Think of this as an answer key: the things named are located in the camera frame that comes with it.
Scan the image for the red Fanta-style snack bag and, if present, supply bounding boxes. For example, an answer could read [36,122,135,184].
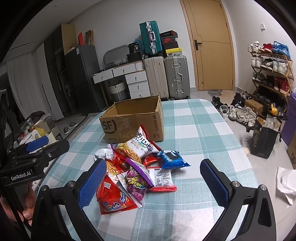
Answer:
[96,174,137,215]

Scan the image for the purple candy snack bag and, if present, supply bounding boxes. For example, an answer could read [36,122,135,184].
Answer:
[117,158,154,208]

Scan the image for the person's left hand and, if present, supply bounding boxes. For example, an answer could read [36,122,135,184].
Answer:
[1,182,36,226]

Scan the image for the grey slippers pair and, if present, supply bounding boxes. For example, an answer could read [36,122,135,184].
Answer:
[63,122,78,135]

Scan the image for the black refrigerator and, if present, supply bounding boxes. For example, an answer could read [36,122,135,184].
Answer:
[65,45,106,114]

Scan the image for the silver foil snack packet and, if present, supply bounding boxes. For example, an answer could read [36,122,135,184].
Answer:
[93,144,114,162]

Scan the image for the white curtain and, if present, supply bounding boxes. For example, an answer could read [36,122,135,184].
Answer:
[6,52,49,118]

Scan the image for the orange noodle snack bag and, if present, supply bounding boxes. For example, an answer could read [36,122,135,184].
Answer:
[105,152,130,184]

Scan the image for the black paper shopping bag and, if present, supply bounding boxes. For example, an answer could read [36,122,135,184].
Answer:
[250,118,282,159]

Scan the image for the SF Express cardboard box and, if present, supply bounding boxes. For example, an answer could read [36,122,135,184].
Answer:
[99,96,164,143]

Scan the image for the purple gift bag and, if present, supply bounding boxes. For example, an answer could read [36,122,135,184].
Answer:
[281,89,296,146]

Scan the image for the striped laundry basket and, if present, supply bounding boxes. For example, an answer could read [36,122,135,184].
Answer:
[108,82,127,102]

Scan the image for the black tall cabinet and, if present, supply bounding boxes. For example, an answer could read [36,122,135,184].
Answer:
[44,24,78,117]

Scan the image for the white red noodle packet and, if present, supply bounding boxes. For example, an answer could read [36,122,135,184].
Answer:
[148,167,177,192]

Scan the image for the large white noodle snack bag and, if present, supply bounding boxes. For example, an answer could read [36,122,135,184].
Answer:
[114,125,159,163]

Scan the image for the blue Oreo packet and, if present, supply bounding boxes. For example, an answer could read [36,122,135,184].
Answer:
[157,150,190,170]

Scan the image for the red snack packet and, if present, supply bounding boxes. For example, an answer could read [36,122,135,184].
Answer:
[142,141,161,167]

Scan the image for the small brown cardboard box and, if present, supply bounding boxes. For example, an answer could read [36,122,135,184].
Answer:
[245,99,263,114]

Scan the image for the white drawer desk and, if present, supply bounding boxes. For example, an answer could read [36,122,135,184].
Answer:
[92,61,151,108]

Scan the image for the beige suitcase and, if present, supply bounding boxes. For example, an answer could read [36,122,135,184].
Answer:
[144,56,169,99]

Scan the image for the wooden shoe rack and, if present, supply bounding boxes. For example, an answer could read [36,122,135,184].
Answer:
[250,52,295,103]

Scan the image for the teal suitcase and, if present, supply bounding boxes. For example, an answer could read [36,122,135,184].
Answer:
[139,21,163,56]

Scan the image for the silver grey suitcase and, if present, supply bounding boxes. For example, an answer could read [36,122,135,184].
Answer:
[164,55,190,100]

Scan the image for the stacked shoe boxes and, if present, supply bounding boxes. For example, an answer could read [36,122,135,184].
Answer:
[160,30,183,57]

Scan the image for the wooden door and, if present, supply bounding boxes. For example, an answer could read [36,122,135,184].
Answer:
[180,1,235,90]

